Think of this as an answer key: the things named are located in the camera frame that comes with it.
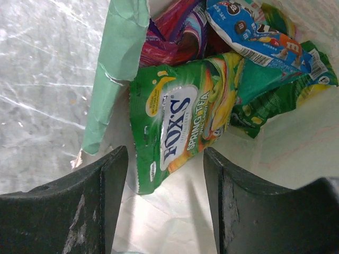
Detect blue M&M's candy bag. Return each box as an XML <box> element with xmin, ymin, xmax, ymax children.
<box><xmin>206</xmin><ymin>1</ymin><xmax>328</xmax><ymax>80</ymax></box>

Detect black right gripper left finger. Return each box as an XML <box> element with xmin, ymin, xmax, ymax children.
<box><xmin>1</xmin><ymin>146</ymin><xmax>129</xmax><ymax>253</ymax></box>

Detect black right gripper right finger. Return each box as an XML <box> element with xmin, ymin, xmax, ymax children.
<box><xmin>203</xmin><ymin>148</ymin><xmax>338</xmax><ymax>253</ymax></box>

